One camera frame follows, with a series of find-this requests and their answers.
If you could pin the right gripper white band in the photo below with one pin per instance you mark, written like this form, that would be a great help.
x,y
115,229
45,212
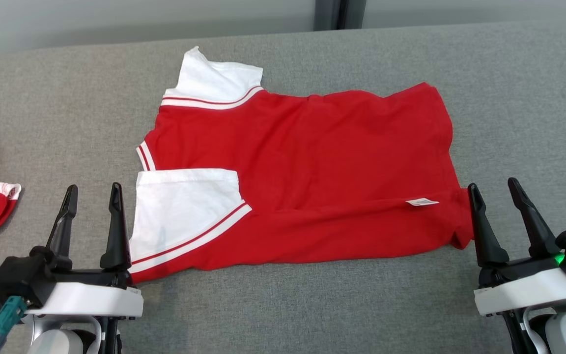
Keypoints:
x,y
523,290

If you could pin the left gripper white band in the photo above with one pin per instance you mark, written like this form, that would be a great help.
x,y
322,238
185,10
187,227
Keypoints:
x,y
86,300

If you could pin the red t-shirt white sleeves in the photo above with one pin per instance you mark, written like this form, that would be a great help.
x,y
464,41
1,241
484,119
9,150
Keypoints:
x,y
312,167

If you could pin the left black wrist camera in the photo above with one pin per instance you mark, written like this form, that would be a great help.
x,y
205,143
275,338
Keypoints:
x,y
15,280

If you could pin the grey vertical post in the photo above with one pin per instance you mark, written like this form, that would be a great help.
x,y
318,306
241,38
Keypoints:
x,y
339,14

